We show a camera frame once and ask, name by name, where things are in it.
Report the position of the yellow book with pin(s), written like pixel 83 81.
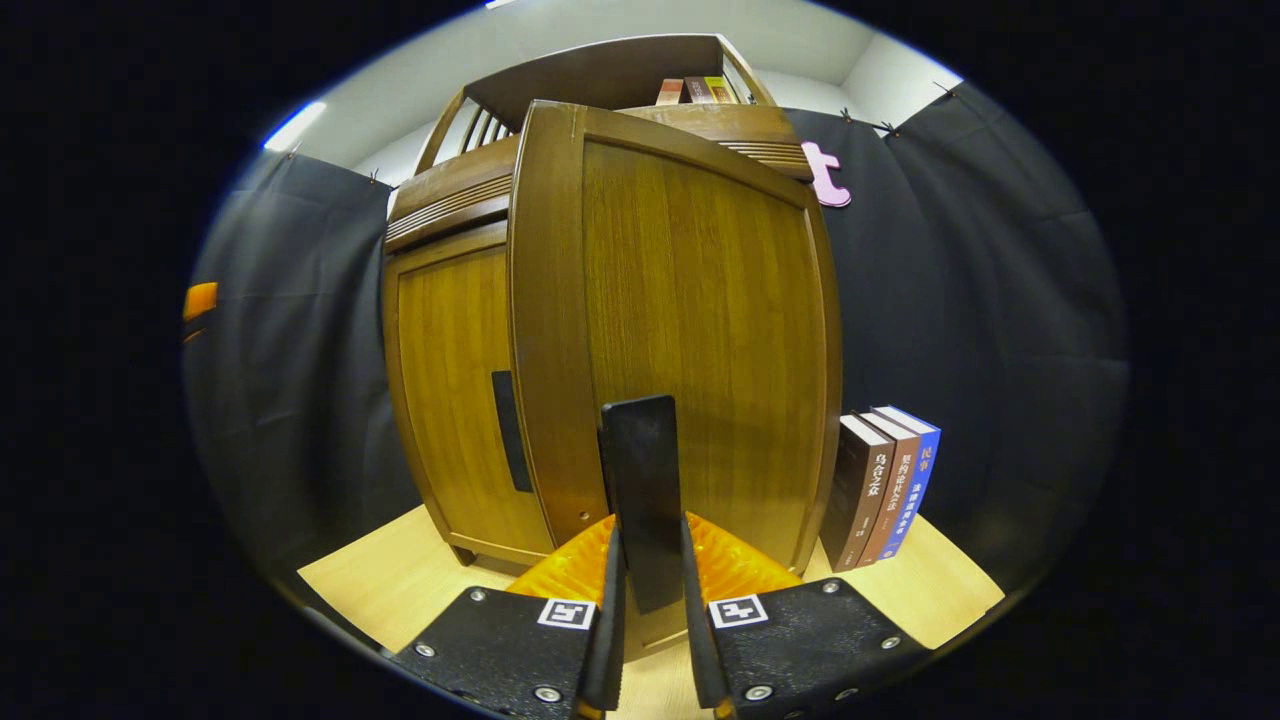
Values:
pixel 722 89

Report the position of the dark brown book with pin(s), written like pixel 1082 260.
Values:
pixel 860 490

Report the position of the reddish brown book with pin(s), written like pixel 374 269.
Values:
pixel 697 90

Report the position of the wooden double-door shoe cabinet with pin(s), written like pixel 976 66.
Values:
pixel 600 75

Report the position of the wooden cabinet door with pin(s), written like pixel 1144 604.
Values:
pixel 700 320
pixel 450 400

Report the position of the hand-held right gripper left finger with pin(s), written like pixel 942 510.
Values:
pixel 608 650

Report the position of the tan book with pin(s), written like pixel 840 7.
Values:
pixel 669 92

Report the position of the blue book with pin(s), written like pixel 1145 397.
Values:
pixel 920 480

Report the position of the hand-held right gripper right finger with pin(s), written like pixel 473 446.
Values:
pixel 700 650

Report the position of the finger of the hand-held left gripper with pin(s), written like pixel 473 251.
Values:
pixel 200 300

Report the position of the black backdrop cloth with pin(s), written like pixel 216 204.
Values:
pixel 980 300

